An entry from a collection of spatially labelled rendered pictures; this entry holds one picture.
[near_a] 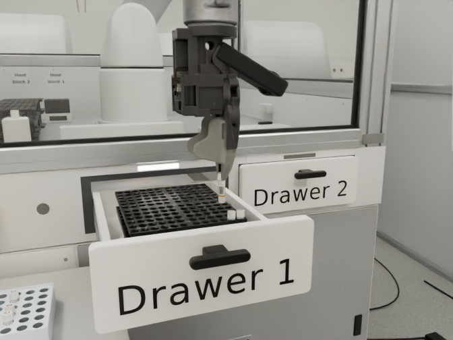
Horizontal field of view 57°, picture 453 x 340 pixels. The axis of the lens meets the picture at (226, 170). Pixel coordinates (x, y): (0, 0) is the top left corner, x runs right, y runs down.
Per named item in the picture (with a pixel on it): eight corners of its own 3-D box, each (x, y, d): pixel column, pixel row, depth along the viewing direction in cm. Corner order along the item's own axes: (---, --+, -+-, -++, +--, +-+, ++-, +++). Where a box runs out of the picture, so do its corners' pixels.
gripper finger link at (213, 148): (191, 182, 60) (189, 117, 58) (230, 179, 62) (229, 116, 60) (197, 186, 57) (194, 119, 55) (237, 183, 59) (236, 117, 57)
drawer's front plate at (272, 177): (355, 202, 98) (358, 156, 96) (241, 216, 89) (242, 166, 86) (350, 200, 100) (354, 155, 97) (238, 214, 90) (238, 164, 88)
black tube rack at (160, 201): (246, 257, 65) (247, 218, 64) (132, 276, 59) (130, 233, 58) (204, 213, 86) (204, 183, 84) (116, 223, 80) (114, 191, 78)
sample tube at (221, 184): (218, 204, 62) (218, 173, 61) (216, 201, 63) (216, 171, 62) (226, 203, 62) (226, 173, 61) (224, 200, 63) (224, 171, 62)
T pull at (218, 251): (251, 262, 50) (251, 251, 50) (191, 272, 47) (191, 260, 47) (240, 249, 53) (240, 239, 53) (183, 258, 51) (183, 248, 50)
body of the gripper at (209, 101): (172, 115, 62) (169, 30, 59) (227, 113, 64) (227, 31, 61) (183, 120, 54) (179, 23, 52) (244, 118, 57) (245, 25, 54)
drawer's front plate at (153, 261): (311, 291, 59) (314, 218, 56) (95, 335, 49) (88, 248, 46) (304, 286, 60) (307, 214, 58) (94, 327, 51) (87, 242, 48)
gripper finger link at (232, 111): (218, 147, 61) (216, 86, 59) (230, 146, 61) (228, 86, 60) (228, 151, 56) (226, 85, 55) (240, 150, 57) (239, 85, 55)
